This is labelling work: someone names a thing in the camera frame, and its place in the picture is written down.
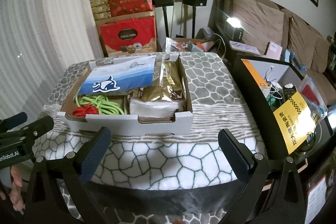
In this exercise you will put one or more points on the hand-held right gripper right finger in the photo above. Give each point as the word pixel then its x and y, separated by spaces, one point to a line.
pixel 236 155

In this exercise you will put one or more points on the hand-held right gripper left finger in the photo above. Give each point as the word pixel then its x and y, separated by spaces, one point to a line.
pixel 94 155

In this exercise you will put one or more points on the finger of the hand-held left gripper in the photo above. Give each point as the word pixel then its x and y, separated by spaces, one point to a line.
pixel 39 127
pixel 15 120

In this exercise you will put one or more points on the red ribbon ornament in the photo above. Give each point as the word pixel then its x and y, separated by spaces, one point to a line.
pixel 84 110

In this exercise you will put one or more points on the white cardboard box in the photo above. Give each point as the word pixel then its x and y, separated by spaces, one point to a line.
pixel 162 124

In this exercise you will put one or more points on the blue dolphin print tissue pack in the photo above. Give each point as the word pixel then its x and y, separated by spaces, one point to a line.
pixel 118 77

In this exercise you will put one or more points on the gold tissue pack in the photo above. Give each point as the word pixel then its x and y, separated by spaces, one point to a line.
pixel 165 87

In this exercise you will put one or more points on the person's left hand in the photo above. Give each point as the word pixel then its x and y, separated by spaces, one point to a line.
pixel 16 187

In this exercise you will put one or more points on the yellow checkered pack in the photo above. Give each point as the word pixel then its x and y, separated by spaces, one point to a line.
pixel 294 124

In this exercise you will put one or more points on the black storage bin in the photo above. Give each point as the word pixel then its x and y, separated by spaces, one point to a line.
pixel 241 77

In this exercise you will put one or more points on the white curtain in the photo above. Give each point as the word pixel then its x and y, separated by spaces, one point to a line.
pixel 39 29

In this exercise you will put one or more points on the box with white label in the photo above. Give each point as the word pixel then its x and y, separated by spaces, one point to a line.
pixel 323 200

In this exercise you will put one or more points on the red packet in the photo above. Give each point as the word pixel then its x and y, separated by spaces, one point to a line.
pixel 313 92

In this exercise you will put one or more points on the phone in pink case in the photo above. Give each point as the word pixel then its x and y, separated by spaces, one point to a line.
pixel 244 47

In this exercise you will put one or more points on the brown cardboard carton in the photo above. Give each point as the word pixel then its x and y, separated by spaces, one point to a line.
pixel 98 35

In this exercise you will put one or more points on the pink box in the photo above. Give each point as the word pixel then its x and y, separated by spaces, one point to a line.
pixel 273 50

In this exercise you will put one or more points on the plastic bag of snacks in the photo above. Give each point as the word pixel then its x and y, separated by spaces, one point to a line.
pixel 181 46

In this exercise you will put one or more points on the red chocolate gift bag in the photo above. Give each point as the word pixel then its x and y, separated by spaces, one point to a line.
pixel 128 35

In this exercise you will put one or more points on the gold tissue box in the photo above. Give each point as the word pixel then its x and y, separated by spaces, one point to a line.
pixel 102 16
pixel 99 3
pixel 101 9

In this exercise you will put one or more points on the bright lamp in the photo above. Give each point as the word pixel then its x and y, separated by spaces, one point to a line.
pixel 233 26

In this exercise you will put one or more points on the brown cushion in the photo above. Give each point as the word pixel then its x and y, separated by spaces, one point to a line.
pixel 257 16
pixel 304 40

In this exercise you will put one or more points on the black speaker stand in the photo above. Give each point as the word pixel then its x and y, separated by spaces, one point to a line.
pixel 166 22
pixel 194 22

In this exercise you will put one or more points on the dark sofa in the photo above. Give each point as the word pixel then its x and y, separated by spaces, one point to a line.
pixel 216 11

